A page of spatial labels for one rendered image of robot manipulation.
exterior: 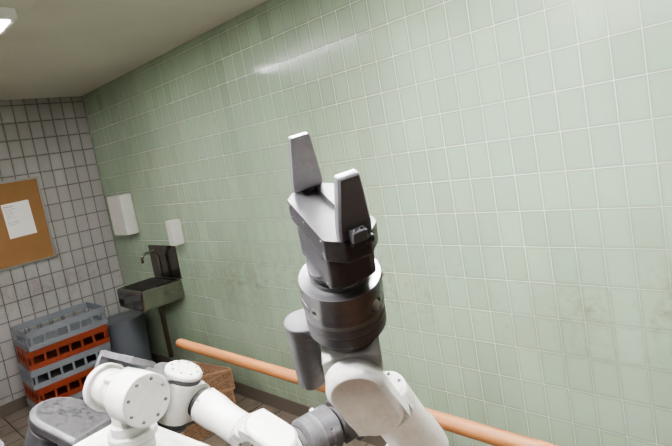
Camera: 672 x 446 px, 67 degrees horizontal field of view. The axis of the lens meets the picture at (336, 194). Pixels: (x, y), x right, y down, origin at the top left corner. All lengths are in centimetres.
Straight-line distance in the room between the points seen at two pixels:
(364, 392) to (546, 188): 167
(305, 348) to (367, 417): 10
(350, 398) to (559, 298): 174
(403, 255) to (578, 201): 89
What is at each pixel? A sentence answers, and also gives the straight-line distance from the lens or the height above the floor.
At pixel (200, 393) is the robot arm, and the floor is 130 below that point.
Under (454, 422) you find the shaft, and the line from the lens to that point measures 106.
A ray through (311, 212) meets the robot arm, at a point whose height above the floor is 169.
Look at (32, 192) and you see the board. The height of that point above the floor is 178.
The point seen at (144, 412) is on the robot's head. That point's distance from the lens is 73.
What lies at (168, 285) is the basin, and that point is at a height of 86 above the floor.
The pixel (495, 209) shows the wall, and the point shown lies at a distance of 225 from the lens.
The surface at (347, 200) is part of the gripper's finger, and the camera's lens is 43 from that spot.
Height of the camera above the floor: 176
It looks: 6 degrees down
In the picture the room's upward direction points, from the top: 10 degrees counter-clockwise
